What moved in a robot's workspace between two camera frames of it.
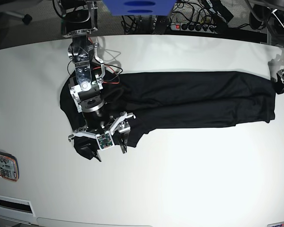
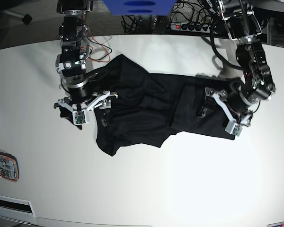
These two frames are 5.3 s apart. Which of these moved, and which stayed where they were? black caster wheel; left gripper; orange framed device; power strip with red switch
Moved: left gripper
Stayed: orange framed device; power strip with red switch; black caster wheel
